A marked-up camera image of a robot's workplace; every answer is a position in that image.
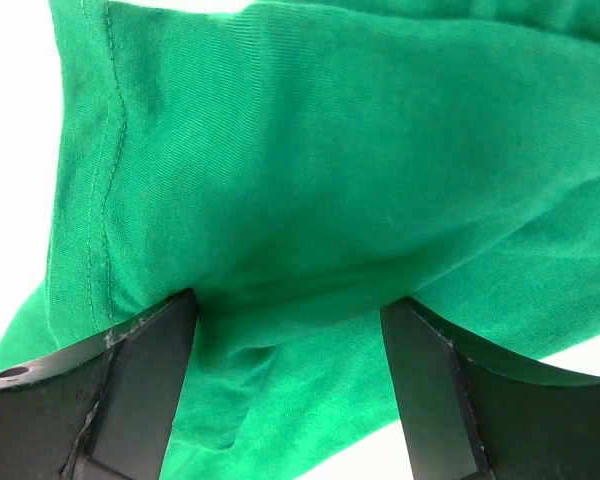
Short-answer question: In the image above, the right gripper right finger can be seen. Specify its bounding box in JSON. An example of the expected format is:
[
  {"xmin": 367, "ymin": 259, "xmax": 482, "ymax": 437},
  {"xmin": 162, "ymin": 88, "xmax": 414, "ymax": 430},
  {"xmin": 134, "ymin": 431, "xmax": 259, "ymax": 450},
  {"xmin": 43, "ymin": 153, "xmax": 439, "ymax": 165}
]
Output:
[{"xmin": 381, "ymin": 298, "xmax": 600, "ymax": 480}]

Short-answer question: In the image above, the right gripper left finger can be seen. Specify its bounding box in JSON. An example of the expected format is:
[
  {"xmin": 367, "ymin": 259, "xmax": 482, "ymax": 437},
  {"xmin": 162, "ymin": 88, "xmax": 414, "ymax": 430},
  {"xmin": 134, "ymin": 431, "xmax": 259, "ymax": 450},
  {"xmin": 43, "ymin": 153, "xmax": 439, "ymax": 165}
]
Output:
[{"xmin": 0, "ymin": 289, "xmax": 197, "ymax": 480}]

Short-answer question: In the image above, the green t shirt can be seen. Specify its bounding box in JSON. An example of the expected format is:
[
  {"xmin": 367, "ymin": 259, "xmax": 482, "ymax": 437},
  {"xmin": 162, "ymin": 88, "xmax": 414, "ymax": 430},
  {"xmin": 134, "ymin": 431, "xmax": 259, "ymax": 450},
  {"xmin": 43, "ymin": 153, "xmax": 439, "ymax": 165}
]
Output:
[{"xmin": 0, "ymin": 1, "xmax": 600, "ymax": 479}]

